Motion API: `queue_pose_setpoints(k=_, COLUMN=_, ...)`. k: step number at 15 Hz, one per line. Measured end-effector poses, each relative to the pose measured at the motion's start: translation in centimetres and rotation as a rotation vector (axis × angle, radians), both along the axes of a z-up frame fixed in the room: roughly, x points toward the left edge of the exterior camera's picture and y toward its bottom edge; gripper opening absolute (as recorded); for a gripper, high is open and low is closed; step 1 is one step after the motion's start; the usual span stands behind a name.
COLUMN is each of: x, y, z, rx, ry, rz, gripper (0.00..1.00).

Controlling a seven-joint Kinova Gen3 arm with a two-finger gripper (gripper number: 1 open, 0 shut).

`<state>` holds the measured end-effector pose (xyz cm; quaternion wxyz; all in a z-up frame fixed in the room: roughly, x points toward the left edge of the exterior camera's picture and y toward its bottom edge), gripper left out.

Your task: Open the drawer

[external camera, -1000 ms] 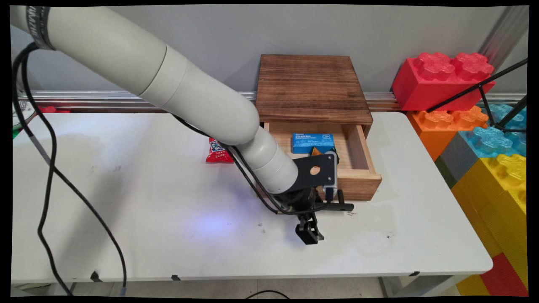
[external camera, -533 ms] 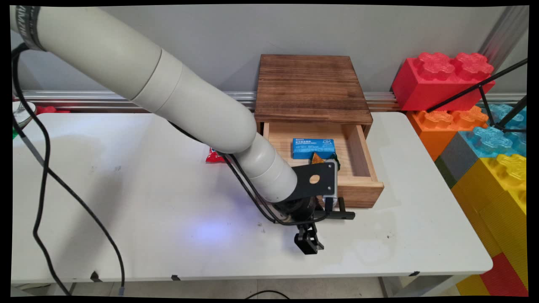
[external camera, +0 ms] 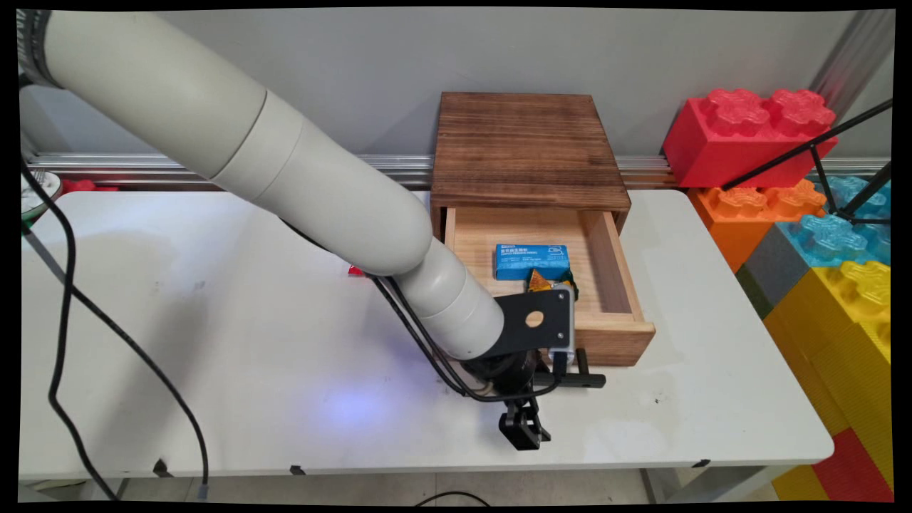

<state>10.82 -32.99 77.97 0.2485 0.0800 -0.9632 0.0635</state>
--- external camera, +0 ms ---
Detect black cable with grey end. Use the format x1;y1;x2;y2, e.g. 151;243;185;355
64;281;212;501

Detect small red object behind table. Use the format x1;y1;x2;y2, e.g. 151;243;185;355
60;177;120;195

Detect wooden drawer with black handle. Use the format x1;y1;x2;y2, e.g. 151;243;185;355
442;206;657;390

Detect large light blue toy brick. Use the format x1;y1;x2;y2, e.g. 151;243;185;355
774;212;892;269
818;175;892;215

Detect black floor cable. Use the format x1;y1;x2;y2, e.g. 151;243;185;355
413;491;493;507

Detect large grey toy brick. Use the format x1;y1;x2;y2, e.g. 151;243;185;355
735;224;811;321

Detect flat red toy brick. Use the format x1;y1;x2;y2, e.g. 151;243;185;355
808;427;893;504

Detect orange green snack packet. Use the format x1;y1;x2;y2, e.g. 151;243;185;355
525;269;580;301

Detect blue cardboard box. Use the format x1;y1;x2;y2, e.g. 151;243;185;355
494;244;575;281

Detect grey velcro strap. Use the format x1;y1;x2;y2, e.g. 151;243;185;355
18;10;57;90

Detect small yellow toy brick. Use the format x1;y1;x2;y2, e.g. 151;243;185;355
769;465;829;502

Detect white round dish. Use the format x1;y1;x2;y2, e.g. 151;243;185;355
21;171;63;223

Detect horizontal aluminium rail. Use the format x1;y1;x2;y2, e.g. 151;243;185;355
21;150;892;191

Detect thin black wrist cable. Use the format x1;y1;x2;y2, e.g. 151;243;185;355
366;274;571;405

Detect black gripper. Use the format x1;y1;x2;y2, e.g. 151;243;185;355
462;348;551;452

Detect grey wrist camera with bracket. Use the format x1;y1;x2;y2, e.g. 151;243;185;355
491;286;577;361

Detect black hanging cable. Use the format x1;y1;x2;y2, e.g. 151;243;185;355
21;160;121;502

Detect slanted aluminium post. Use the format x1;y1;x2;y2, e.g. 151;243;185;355
808;10;896;123

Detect large orange toy brick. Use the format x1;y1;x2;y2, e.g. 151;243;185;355
687;178;827;275

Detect large yellow toy brick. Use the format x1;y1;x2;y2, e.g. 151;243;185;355
762;259;893;494

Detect large red toy brick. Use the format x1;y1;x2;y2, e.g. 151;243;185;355
662;88;839;190

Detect grey metal table leg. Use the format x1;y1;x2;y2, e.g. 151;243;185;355
638;466;786;504

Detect black tripod stand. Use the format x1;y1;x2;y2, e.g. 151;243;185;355
720;99;893;228

